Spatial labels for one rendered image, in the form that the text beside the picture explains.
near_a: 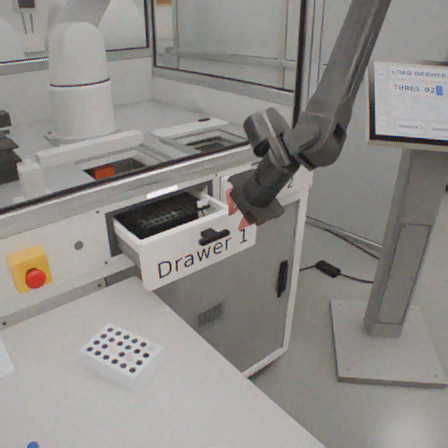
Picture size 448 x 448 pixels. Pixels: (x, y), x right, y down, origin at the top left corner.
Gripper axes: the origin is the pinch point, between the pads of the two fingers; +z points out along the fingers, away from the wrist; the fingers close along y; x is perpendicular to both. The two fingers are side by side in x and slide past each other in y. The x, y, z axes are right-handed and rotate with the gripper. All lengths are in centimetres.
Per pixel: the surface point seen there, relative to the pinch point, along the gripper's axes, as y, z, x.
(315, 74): 30, -4, -48
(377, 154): 27, 65, -158
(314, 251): 3, 121, -125
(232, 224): 1.9, 7.3, -3.6
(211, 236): 0.1, 4.0, 4.5
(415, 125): 6, -2, -79
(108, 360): -11.7, 9.0, 32.0
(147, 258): 1.9, 6.9, 17.3
